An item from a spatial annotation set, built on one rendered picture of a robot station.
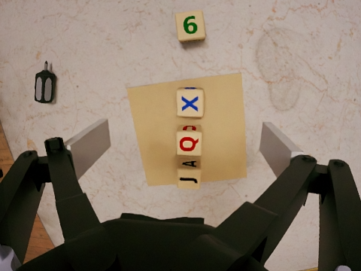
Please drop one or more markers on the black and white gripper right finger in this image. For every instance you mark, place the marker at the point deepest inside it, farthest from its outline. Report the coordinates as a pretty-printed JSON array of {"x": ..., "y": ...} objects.
[{"x": 255, "y": 229}]

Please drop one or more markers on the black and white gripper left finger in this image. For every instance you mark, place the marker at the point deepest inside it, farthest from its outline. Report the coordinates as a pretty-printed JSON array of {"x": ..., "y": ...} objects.
[{"x": 88, "y": 245}]

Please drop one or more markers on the tan flat mat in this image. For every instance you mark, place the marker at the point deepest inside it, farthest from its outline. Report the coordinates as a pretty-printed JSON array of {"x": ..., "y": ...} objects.
[{"x": 154, "y": 114}]

